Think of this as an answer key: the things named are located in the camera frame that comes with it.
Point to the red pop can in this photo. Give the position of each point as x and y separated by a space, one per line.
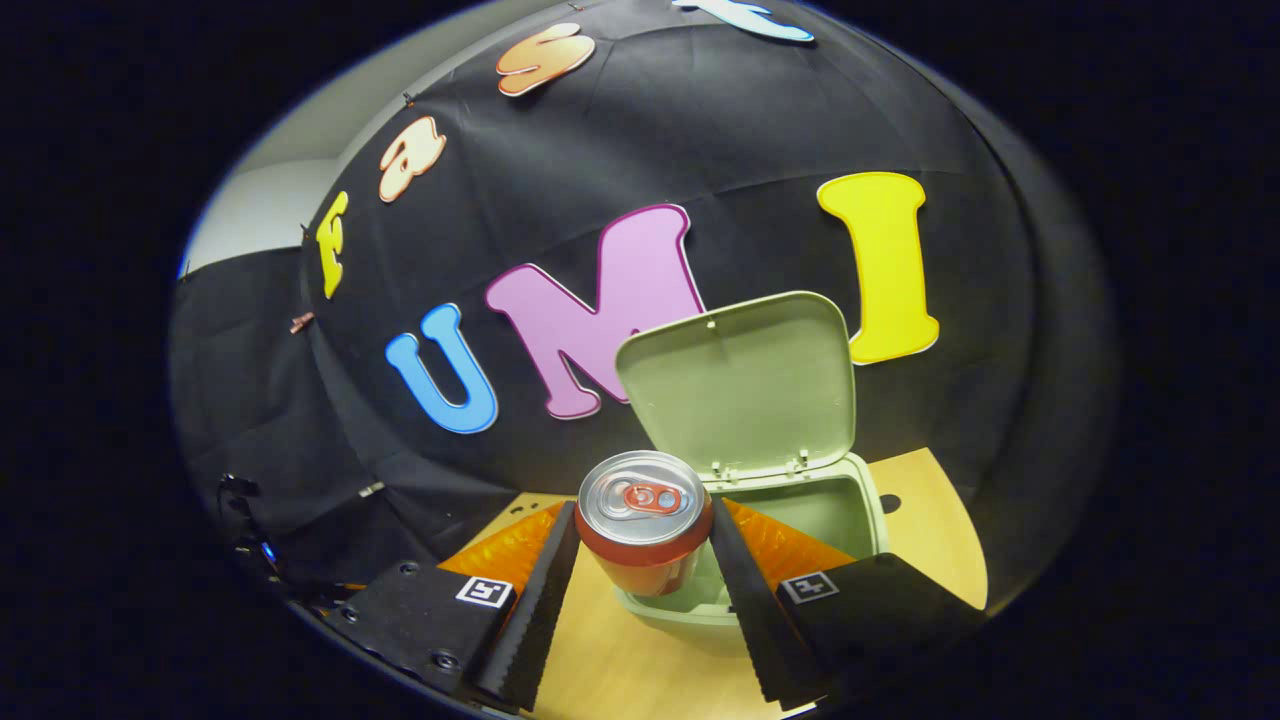
645 510

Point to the copper cloth clip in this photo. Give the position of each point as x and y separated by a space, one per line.
300 322

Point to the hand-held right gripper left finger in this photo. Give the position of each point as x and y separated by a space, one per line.
540 620

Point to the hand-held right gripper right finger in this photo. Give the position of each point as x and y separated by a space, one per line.
760 630

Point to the green desktop garbage bin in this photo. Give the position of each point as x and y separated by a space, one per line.
745 385

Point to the black backdrop cloth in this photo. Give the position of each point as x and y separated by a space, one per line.
760 130

